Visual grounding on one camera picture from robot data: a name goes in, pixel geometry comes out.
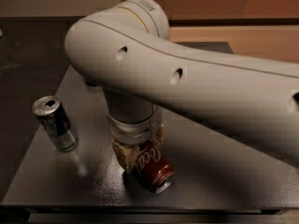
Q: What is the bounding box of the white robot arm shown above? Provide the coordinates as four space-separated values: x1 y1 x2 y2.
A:
64 0 299 166

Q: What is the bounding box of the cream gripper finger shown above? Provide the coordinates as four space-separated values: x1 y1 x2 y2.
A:
150 125 164 147
111 138 139 174

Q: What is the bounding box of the silver blue energy drink can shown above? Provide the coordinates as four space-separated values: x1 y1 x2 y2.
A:
32 96 78 152

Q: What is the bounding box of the red coke can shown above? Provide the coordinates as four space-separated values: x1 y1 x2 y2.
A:
135 141 176 193

